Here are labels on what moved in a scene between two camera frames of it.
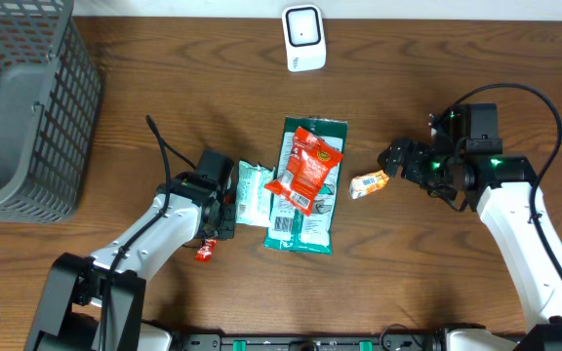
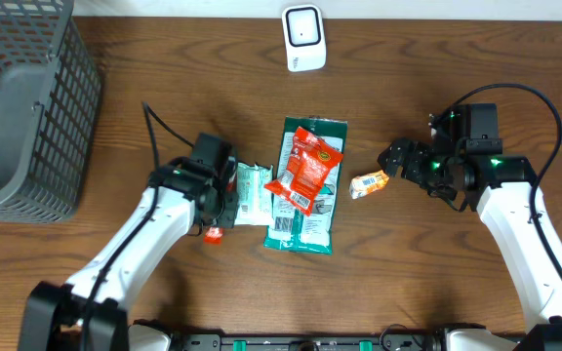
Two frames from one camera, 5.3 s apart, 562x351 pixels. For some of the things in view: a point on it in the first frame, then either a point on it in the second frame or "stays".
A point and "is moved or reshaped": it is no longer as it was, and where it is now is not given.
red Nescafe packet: x=203 y=254 is moved or reshaped
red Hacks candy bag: x=310 y=159 stays
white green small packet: x=253 y=199 stays
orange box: x=363 y=184 stays
